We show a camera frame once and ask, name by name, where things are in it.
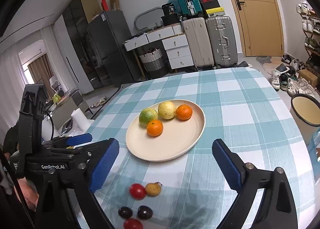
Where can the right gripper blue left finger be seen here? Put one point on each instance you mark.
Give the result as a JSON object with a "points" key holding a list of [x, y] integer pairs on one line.
{"points": [[104, 165]]}

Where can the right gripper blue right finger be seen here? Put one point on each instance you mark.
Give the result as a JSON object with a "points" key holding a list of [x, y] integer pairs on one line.
{"points": [[231, 165]]}

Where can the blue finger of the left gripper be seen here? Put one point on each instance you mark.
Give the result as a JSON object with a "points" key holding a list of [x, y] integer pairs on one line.
{"points": [[78, 139]]}

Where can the red tomato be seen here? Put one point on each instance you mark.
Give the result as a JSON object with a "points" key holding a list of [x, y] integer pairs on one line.
{"points": [[132, 224], [137, 191]]}

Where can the orange tangerine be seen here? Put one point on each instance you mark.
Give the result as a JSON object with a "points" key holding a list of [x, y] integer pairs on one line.
{"points": [[154, 128], [184, 112]]}

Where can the green yellow melon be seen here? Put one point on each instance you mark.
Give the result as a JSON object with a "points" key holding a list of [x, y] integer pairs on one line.
{"points": [[147, 115]]}

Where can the person's left hand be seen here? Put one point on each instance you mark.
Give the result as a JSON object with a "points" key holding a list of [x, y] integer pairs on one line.
{"points": [[30, 195]]}

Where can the white paper towel roll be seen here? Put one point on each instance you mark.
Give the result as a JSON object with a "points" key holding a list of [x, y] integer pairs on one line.
{"points": [[82, 121]]}

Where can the dark plum left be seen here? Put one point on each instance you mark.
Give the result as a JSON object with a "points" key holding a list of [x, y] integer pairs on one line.
{"points": [[125, 212]]}

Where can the dark plum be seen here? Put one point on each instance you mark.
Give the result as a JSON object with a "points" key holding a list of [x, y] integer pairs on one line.
{"points": [[125, 212], [144, 212]]}

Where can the teal checkered tablecloth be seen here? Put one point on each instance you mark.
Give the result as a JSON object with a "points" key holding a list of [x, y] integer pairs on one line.
{"points": [[241, 108]]}

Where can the dark plum right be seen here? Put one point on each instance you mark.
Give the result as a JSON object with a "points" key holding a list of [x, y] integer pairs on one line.
{"points": [[144, 212]]}

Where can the cream round plate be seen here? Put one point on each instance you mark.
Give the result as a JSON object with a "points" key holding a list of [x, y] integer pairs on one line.
{"points": [[177, 138]]}

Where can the yellow round melon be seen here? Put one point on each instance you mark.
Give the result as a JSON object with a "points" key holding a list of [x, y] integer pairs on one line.
{"points": [[167, 110]]}

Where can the orange tangerine on plate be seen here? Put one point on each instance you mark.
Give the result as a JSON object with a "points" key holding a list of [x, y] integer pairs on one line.
{"points": [[184, 112]]}

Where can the round stool cream top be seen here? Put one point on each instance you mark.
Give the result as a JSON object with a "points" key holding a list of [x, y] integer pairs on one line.
{"points": [[306, 108]]}

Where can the black refrigerator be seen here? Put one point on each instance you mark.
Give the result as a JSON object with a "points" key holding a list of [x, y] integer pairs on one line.
{"points": [[108, 32]]}

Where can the woven laundry basket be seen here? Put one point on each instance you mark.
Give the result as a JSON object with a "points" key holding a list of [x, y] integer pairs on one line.
{"points": [[154, 63]]}

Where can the beige suitcase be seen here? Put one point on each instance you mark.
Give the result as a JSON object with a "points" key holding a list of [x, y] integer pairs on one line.
{"points": [[199, 42]]}

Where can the silver suitcase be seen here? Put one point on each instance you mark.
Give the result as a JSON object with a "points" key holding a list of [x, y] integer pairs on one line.
{"points": [[222, 40]]}

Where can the white drawer desk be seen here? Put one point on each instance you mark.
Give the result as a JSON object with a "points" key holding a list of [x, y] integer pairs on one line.
{"points": [[174, 42]]}

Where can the oval mirror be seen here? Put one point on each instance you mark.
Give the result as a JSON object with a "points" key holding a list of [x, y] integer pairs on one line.
{"points": [[149, 19]]}

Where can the wooden shoe rack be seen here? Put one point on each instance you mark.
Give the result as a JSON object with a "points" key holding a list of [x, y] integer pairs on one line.
{"points": [[310, 28]]}

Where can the stacked shoe boxes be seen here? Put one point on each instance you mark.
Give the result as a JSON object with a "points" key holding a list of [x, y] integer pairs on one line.
{"points": [[211, 8]]}

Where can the wooden door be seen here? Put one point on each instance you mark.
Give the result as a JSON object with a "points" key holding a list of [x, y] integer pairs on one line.
{"points": [[260, 27]]}

